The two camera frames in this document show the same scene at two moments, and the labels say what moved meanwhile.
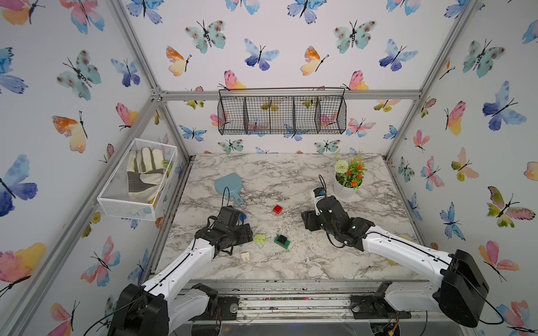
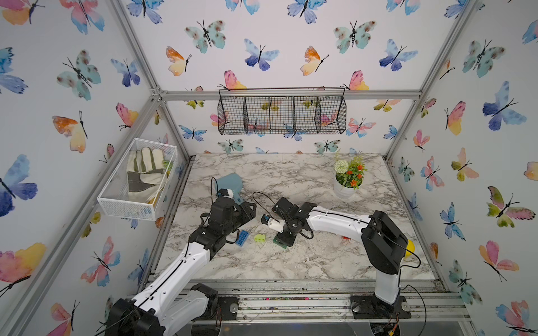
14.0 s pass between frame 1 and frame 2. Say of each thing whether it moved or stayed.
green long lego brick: stayed
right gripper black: moved
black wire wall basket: stayed
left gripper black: moved
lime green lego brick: stayed
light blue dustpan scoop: stayed
